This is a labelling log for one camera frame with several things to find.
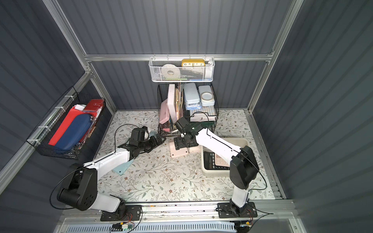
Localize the white mesh hanging basket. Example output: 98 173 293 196
149 56 215 83

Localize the yellow clock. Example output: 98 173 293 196
182 58 206 68

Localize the pink case in organizer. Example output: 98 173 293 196
159 99 170 124

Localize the white tape roll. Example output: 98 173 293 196
160 64 181 80

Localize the black wire side basket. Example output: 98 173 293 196
26 88 110 160

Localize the white round tape box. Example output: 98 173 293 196
198 85 215 107

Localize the red wallet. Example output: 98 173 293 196
82 99 105 113

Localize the small circuit board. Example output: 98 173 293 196
110 222 135 232

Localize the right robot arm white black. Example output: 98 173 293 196
175 117 260 217

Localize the beige plastic storage box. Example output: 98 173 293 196
201 138 250 177

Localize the pink upright book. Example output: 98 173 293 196
167 84 177 123

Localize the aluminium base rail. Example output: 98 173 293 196
58 200 304 233

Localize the light blue calculator lower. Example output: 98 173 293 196
112 160 134 176

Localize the red folder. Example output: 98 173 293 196
48 107 83 146

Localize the light blue pencil case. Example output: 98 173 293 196
183 83 202 110

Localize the pink calculator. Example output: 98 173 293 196
214 154 230 168
169 141 202 158

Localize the black wire desk organizer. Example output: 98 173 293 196
157 83 219 136

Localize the floral table mat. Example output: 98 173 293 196
97 109 275 202

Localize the navy blue pouch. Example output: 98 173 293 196
54 114 92 154

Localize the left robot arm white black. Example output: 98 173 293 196
56 127 166 213

